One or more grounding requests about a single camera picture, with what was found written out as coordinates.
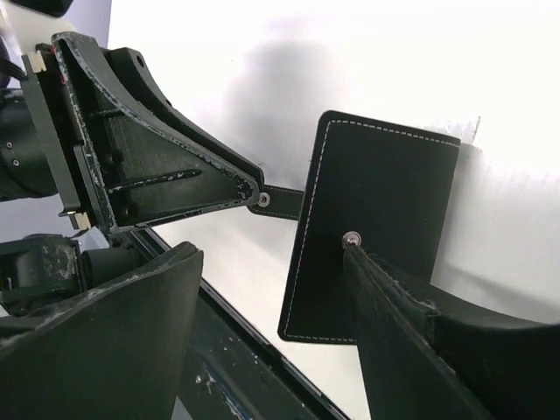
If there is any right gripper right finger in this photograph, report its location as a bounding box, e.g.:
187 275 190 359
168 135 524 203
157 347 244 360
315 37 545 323
344 244 559 419

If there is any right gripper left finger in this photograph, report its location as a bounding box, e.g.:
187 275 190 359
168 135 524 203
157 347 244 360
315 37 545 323
1 242 204 419

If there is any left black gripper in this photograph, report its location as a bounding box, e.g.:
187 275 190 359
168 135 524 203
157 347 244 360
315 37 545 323
0 31 266 316

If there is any black card holder wallet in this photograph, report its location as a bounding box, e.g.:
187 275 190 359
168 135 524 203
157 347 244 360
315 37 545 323
251 110 461 345

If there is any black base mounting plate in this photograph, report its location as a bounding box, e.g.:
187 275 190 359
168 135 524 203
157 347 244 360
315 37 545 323
126 227 351 420

